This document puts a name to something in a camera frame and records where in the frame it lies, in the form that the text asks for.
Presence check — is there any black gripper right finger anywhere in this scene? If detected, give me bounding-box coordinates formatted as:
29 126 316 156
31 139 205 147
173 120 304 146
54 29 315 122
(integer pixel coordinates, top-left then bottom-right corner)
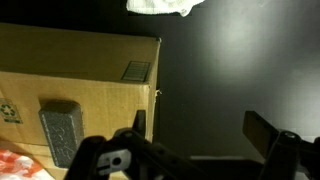
242 110 320 180

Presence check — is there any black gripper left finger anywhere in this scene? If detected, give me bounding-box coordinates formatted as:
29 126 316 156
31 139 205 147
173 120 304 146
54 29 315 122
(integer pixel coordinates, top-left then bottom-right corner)
63 109 214 180

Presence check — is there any white cloth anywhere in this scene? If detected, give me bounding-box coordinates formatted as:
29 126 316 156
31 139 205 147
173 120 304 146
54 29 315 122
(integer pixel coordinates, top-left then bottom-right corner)
125 0 206 18

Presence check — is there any large cardboard box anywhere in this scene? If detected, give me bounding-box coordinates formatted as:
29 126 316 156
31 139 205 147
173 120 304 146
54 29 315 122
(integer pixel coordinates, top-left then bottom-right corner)
0 22 162 180

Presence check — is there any black whiteboard eraser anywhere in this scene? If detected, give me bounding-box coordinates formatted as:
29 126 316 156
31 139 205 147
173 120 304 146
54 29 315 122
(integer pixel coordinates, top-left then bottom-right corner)
38 99 85 169

